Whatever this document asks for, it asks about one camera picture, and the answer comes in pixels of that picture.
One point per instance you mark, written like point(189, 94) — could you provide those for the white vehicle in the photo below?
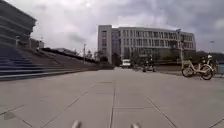
point(126, 63)

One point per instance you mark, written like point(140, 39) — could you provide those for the grey paved slab plaza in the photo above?
point(133, 90)

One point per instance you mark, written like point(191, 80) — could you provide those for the parked motorbikes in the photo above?
point(149, 67)

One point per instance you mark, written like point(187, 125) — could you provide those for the large grey multi-storey building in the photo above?
point(146, 40)

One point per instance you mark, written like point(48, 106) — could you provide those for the row of trees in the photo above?
point(160, 55)

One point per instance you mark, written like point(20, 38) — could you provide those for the robot's own part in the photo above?
point(76, 124)
point(135, 125)

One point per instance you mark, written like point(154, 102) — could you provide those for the street lamp pole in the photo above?
point(181, 50)

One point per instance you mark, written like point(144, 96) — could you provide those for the pale bicycle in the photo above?
point(196, 70)

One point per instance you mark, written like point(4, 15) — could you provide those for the wide grey stone stairs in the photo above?
point(13, 65)

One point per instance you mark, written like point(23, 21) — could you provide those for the dark building with horizontal bands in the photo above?
point(13, 23)

